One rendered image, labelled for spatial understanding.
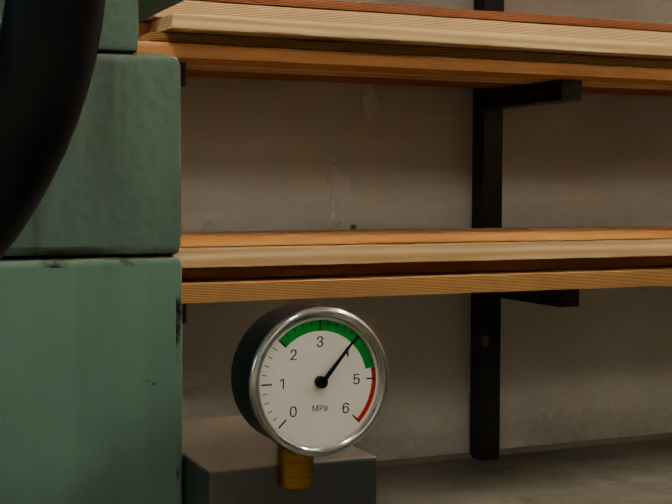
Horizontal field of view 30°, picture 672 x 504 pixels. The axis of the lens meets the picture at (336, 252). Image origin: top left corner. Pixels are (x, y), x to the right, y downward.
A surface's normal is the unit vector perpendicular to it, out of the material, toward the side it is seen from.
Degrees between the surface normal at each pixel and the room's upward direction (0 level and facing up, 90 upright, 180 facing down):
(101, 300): 90
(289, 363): 90
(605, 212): 90
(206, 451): 0
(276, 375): 90
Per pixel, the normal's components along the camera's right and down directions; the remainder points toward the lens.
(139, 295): 0.40, 0.05
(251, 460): 0.00, -1.00
